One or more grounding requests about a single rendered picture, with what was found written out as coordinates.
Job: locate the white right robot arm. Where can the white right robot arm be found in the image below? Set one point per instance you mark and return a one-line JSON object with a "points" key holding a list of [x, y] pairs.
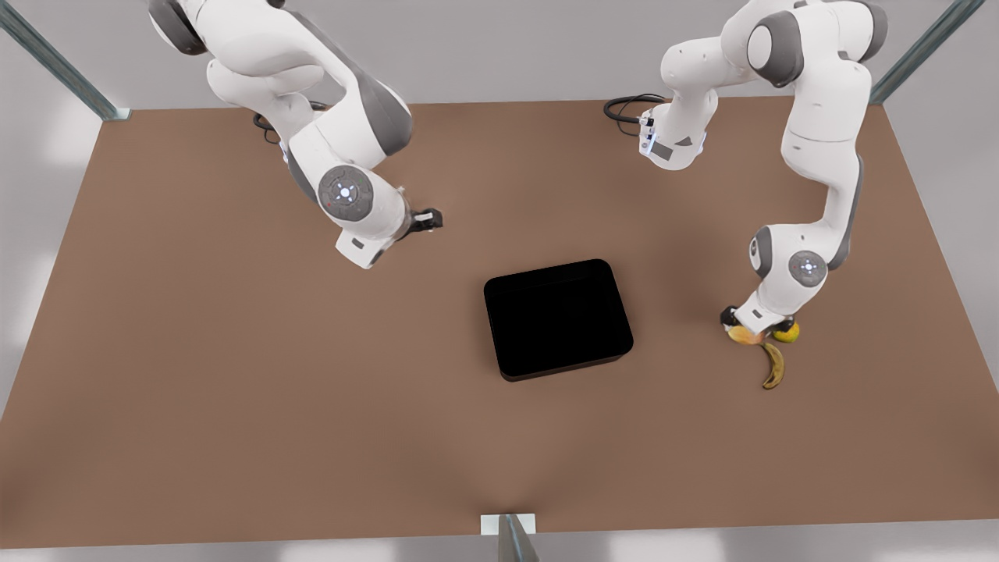
{"points": [[281, 70]]}

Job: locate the black rectangular tray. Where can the black rectangular tray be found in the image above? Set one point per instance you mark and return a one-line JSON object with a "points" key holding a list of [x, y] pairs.
{"points": [[557, 318]]}

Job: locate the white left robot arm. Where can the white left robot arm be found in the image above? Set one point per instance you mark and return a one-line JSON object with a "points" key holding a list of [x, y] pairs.
{"points": [[819, 117]]}

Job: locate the yellow brown banana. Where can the yellow brown banana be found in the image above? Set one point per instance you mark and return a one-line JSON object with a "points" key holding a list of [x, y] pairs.
{"points": [[773, 367]]}

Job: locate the yellow lemon fruit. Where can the yellow lemon fruit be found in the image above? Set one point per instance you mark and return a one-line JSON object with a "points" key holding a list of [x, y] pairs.
{"points": [[787, 332]]}

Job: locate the orange peach fruit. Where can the orange peach fruit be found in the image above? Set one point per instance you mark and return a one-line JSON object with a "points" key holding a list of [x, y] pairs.
{"points": [[744, 336]]}

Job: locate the silver frame post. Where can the silver frame post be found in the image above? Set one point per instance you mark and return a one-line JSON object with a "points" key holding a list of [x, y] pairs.
{"points": [[921, 51], [58, 62], [513, 538]]}

